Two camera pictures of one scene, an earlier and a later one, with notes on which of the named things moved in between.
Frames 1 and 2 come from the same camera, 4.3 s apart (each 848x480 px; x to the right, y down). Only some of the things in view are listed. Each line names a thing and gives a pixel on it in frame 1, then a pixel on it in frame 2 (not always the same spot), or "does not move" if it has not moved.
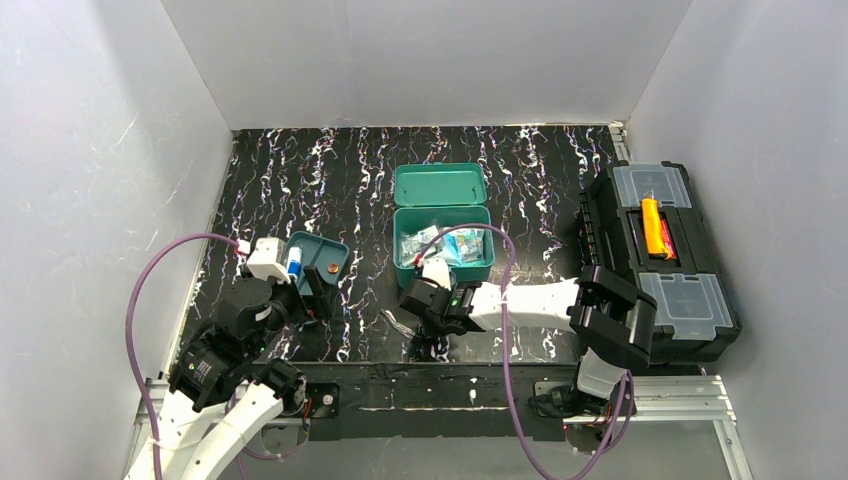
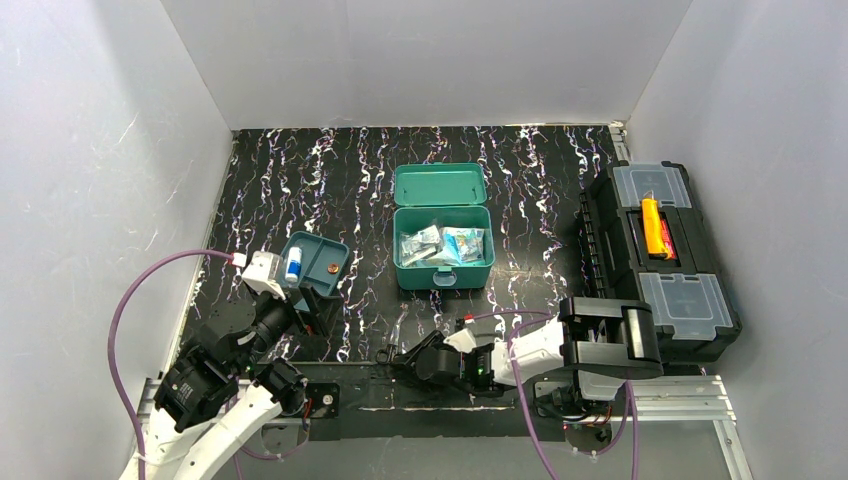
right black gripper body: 419,304 → 428,360
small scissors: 404,330 → 386,355
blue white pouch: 464,245 does not move
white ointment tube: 294,261 does not move
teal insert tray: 330,257 does not move
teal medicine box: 433,197 does not move
